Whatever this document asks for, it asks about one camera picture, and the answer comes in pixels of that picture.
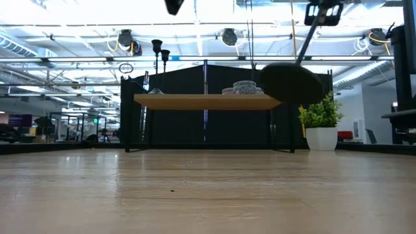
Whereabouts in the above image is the hanging black ring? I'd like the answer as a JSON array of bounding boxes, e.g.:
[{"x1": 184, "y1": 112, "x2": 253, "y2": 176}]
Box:
[{"x1": 118, "y1": 62, "x2": 135, "y2": 75}]

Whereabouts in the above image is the black backdrop panel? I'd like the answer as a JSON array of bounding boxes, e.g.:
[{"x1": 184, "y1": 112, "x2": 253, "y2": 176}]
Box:
[{"x1": 120, "y1": 64, "x2": 335, "y2": 146}]

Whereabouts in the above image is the purple lit monitor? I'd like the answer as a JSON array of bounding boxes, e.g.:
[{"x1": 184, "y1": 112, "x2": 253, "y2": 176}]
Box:
[{"x1": 8, "y1": 113, "x2": 33, "y2": 128}]

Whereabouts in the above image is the wooden shelf with black legs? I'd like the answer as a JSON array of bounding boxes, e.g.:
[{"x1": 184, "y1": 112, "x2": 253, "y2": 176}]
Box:
[{"x1": 120, "y1": 76, "x2": 296, "y2": 153}]

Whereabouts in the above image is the blue teal patterned candle tin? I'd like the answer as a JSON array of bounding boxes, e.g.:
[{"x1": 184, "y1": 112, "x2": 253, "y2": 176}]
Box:
[{"x1": 232, "y1": 80, "x2": 258, "y2": 96}]

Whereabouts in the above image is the black equipment stand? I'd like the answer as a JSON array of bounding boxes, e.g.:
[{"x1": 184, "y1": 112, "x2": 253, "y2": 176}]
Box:
[{"x1": 380, "y1": 0, "x2": 416, "y2": 146}]

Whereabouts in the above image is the green plant in white pot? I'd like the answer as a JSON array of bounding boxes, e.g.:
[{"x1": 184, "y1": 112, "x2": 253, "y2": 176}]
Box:
[{"x1": 298, "y1": 92, "x2": 345, "y2": 151}]

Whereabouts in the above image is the black aluminium rig frame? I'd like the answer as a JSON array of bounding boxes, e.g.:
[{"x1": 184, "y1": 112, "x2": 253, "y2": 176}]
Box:
[{"x1": 0, "y1": 142, "x2": 416, "y2": 156}]

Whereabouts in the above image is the black ceiling cable reel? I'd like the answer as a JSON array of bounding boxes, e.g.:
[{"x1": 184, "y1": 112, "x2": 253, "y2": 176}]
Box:
[
  {"x1": 222, "y1": 28, "x2": 239, "y2": 47},
  {"x1": 117, "y1": 29, "x2": 143, "y2": 57},
  {"x1": 368, "y1": 27, "x2": 391, "y2": 47}
]

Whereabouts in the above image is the background robot workstation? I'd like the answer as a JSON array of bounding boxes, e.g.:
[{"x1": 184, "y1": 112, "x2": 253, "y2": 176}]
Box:
[{"x1": 48, "y1": 112, "x2": 108, "y2": 144}]

